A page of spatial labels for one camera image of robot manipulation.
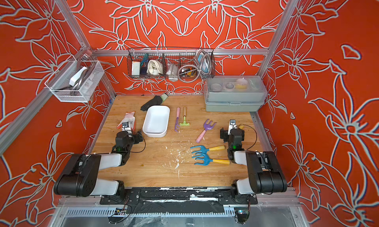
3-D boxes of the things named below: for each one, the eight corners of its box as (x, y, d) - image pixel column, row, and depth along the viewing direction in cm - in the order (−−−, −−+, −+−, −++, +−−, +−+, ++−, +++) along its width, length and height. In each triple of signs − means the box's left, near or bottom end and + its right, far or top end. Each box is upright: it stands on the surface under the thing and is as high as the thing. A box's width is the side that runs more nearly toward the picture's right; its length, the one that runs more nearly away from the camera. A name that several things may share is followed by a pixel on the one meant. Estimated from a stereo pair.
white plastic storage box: (143, 138, 97) (140, 133, 92) (149, 110, 112) (147, 105, 107) (167, 138, 97) (166, 133, 92) (170, 110, 112) (169, 105, 107)
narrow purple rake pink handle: (175, 132, 100) (174, 130, 98) (176, 109, 113) (176, 107, 111) (179, 132, 100) (179, 130, 98) (180, 109, 113) (180, 107, 111)
